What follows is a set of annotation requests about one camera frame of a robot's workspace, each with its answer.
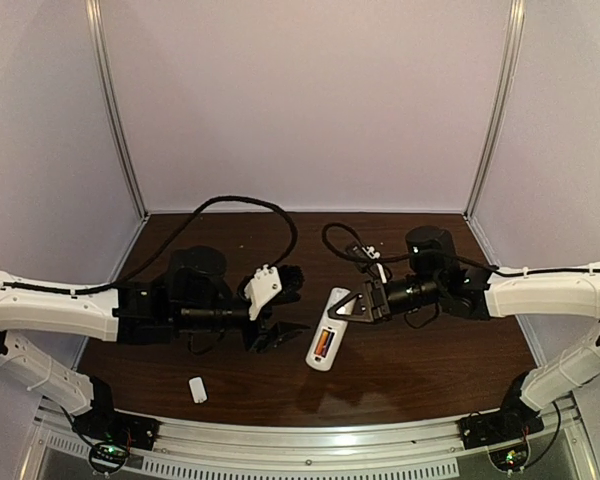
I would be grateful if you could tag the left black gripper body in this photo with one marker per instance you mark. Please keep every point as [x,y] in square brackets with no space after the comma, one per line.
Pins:
[253,329]

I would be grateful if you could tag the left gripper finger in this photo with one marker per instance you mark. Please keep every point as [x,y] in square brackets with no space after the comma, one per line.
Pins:
[285,297]
[275,336]

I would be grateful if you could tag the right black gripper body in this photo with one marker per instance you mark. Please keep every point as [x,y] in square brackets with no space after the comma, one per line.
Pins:
[376,300]

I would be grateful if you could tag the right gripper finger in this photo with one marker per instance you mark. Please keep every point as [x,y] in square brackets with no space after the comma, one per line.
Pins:
[344,303]
[366,317]

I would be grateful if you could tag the orange AA battery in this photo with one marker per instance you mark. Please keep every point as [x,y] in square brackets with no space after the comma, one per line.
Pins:
[317,349]

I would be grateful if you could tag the purple AA battery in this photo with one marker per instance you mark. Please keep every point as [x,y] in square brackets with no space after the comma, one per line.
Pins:
[325,342]

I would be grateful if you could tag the white remote control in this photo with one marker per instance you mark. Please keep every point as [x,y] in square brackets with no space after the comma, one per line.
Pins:
[339,327]

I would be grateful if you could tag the white battery cover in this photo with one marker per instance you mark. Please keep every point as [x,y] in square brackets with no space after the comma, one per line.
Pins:
[198,390]

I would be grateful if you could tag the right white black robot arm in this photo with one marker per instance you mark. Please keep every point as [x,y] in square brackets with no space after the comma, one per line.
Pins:
[469,290]

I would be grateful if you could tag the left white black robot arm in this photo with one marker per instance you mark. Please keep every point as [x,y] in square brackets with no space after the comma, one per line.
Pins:
[190,296]

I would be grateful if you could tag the left controller board with LEDs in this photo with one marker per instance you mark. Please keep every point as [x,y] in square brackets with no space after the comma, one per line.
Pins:
[107,458]

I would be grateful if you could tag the controller board with leds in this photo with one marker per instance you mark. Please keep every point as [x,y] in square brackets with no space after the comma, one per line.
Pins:
[107,458]
[510,459]

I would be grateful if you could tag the right controller board with LEDs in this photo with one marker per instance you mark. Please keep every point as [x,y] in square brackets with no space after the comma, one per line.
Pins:
[510,459]

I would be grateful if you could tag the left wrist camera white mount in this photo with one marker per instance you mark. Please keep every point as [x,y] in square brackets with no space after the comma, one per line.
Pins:
[267,282]

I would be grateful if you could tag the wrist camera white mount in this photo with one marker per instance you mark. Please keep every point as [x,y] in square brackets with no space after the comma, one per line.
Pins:
[267,282]
[366,260]

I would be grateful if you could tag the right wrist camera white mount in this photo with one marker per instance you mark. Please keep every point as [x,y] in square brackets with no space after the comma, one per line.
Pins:
[366,260]

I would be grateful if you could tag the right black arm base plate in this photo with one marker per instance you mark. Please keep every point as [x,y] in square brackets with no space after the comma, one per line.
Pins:
[487,429]

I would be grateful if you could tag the curved aluminium front rail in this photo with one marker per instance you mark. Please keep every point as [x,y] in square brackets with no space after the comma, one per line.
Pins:
[380,445]

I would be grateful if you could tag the white slotted cable duct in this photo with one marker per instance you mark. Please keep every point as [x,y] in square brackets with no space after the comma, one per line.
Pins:
[59,456]

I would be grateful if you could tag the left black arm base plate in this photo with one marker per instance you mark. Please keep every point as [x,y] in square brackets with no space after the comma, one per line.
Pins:
[123,429]

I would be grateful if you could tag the right aluminium frame post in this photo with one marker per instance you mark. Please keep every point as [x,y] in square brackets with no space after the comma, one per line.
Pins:
[509,61]

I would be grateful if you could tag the aluminium frame post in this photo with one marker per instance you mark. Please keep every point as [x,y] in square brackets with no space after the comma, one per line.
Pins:
[509,61]
[95,21]

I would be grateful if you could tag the left aluminium frame post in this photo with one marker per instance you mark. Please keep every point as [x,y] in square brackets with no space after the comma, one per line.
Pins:
[95,21]

